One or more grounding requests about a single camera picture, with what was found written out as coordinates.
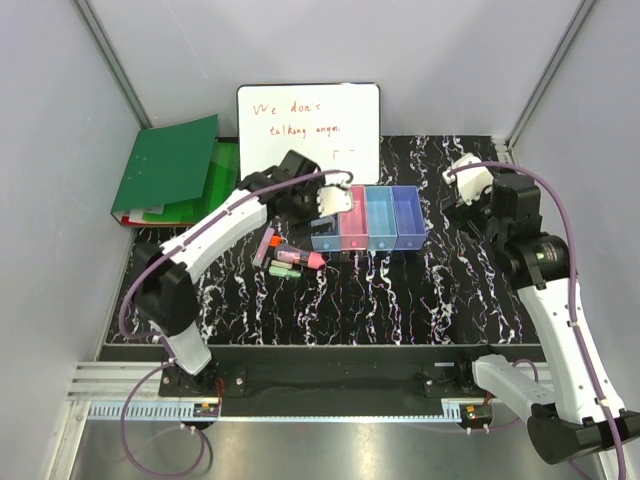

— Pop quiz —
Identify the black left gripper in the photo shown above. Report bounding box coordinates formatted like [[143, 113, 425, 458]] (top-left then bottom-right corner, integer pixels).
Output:
[[285, 175, 333, 240]]

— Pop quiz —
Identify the light blue bin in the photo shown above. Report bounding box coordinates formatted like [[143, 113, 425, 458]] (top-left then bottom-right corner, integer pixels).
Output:
[[365, 186, 398, 251], [311, 216, 341, 252]]

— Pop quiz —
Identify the pink plastic bin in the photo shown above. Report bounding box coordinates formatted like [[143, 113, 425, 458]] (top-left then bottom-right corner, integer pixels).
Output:
[[338, 185, 369, 251]]

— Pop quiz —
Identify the purple plastic bin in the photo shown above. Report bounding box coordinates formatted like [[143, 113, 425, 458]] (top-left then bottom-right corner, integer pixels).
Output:
[[391, 186, 427, 251]]

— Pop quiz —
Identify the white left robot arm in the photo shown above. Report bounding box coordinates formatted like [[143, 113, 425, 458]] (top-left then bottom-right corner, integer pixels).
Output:
[[118, 150, 344, 396]]

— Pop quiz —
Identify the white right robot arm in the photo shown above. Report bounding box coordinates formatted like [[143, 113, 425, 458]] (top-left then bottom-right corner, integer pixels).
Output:
[[443, 165, 639, 464]]

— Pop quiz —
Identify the green highlighter pen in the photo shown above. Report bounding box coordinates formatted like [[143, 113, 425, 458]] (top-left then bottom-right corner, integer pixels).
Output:
[[268, 266, 302, 279]]

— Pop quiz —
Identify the pink eraser stick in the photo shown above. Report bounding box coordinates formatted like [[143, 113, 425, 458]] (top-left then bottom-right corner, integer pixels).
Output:
[[252, 227, 275, 268]]

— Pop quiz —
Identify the black marble pattern mat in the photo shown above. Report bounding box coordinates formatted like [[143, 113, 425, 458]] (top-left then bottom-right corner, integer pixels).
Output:
[[97, 133, 576, 364]]

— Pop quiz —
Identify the white dry-erase board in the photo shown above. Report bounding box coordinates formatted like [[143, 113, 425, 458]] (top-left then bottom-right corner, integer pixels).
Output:
[[236, 83, 381, 185]]

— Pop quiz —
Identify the green translucent file folder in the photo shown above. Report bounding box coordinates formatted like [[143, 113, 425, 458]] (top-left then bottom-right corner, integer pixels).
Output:
[[142, 141, 239, 225]]

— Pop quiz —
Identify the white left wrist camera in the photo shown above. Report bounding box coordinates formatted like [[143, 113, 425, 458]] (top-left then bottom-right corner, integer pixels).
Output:
[[316, 185, 354, 218]]

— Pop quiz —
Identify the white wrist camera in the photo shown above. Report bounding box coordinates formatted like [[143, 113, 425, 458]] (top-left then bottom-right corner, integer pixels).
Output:
[[316, 185, 354, 218], [442, 153, 494, 206]]

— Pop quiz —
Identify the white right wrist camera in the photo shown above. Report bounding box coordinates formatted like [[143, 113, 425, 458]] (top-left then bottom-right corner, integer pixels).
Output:
[[442, 153, 494, 206]]

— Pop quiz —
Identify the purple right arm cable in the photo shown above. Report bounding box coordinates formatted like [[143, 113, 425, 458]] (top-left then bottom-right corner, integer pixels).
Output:
[[444, 160, 629, 480]]

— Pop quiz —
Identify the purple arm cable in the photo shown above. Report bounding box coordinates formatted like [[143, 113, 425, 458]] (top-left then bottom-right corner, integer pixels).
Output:
[[444, 160, 629, 480], [118, 169, 354, 476]]

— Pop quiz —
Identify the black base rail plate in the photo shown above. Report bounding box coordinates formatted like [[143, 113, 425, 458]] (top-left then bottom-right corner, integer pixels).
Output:
[[157, 343, 514, 419]]

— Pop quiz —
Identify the green ring binder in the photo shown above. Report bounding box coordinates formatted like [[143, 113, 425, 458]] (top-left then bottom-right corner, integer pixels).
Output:
[[111, 114, 218, 226]]

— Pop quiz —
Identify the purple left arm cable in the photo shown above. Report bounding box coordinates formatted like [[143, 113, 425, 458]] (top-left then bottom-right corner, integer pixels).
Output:
[[118, 169, 354, 476]]

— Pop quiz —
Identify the aluminium frame rail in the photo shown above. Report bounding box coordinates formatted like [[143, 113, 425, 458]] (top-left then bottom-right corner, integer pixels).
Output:
[[67, 362, 484, 423]]

